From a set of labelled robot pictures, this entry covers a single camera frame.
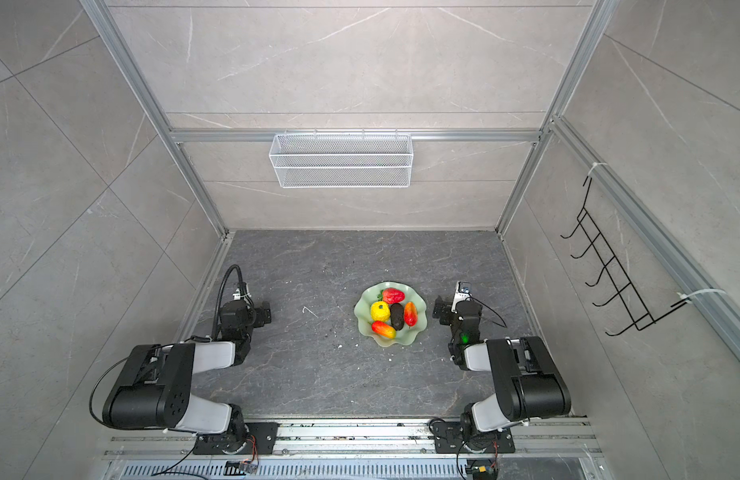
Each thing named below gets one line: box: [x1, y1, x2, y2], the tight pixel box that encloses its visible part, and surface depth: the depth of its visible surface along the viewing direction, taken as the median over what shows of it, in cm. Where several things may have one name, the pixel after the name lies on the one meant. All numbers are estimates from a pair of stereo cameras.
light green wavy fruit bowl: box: [354, 282, 428, 348], surface depth 94 cm
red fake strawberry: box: [377, 288, 405, 304], surface depth 96 cm
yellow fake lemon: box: [370, 300, 391, 322], surface depth 94 cm
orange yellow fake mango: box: [371, 321, 397, 339], surface depth 92 cm
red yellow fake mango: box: [403, 301, 418, 327], surface depth 92 cm
